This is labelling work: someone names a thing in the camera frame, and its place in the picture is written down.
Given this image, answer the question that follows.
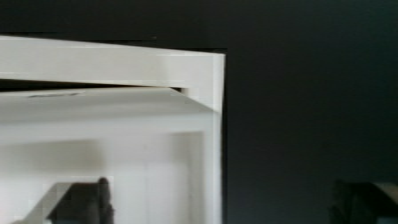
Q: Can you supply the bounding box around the white drawer cabinet box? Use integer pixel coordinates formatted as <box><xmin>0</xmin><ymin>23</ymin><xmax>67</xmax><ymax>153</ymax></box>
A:
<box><xmin>0</xmin><ymin>36</ymin><xmax>225</xmax><ymax>224</ymax></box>

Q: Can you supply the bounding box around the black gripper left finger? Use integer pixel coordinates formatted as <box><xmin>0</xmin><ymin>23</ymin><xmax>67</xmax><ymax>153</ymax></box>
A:
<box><xmin>24</xmin><ymin>177</ymin><xmax>113</xmax><ymax>224</ymax></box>

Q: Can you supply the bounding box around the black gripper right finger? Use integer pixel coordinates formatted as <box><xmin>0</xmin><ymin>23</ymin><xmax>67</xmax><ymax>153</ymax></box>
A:
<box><xmin>328</xmin><ymin>180</ymin><xmax>398</xmax><ymax>224</ymax></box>

